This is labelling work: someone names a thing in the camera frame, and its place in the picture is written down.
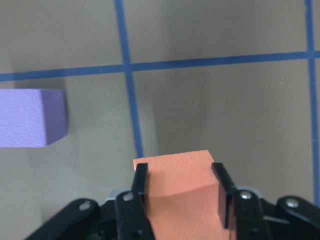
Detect purple foam block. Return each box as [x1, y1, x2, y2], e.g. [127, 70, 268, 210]
[0, 88, 68, 148]

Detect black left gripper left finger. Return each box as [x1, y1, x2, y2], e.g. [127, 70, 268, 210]
[27, 163, 155, 240]

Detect brown paper mat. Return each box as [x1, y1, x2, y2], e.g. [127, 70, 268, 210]
[0, 0, 320, 240]

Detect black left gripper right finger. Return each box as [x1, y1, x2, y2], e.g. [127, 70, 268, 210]
[211, 163, 320, 240]

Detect orange foam block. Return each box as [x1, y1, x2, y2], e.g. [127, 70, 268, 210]
[133, 150, 230, 240]

